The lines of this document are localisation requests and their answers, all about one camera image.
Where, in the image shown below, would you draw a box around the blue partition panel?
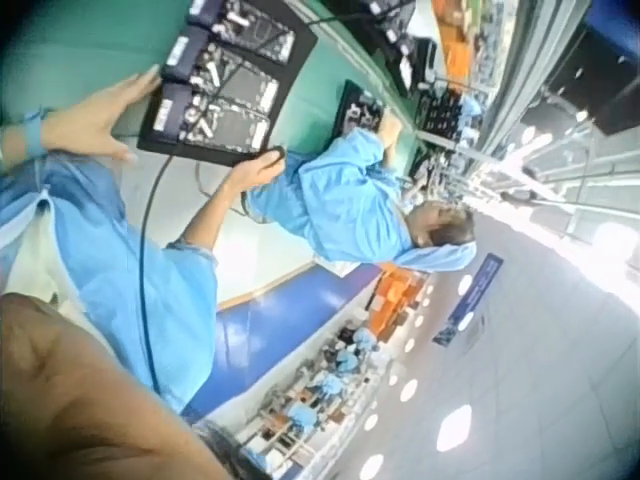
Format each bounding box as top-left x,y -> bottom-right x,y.
182,262 -> 384,424

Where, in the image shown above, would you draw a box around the person's right hand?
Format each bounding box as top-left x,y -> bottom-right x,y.
223,146 -> 289,197

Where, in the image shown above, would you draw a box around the person's left hand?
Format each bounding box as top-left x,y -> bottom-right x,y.
46,66 -> 162,162

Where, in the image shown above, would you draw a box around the large black work tray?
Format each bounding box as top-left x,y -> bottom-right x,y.
136,0 -> 320,169

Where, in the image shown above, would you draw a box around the row of black trays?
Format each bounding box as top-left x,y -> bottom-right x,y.
344,0 -> 440,99

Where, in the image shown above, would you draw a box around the green conveyor belt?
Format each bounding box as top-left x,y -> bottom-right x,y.
0,0 -> 426,149

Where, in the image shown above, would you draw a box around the orange bins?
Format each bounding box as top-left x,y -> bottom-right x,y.
368,267 -> 434,329

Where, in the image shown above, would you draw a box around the black tool cable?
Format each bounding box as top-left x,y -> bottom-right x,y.
137,147 -> 177,396

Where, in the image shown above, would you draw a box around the small black work tray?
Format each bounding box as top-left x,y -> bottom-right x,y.
331,78 -> 387,136

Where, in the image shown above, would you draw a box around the metal rack with parts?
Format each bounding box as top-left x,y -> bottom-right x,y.
407,0 -> 640,241

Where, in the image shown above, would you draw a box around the blue hanging sign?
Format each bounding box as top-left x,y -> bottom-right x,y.
431,252 -> 504,347

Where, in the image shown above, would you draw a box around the orange crates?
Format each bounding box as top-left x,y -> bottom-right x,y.
430,0 -> 484,81

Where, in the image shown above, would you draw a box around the blue wrist strap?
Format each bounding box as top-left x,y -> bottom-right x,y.
22,105 -> 52,158

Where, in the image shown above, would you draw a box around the phone assembly with blue block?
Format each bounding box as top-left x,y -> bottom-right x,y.
186,0 -> 297,66
158,25 -> 281,110
151,81 -> 275,152

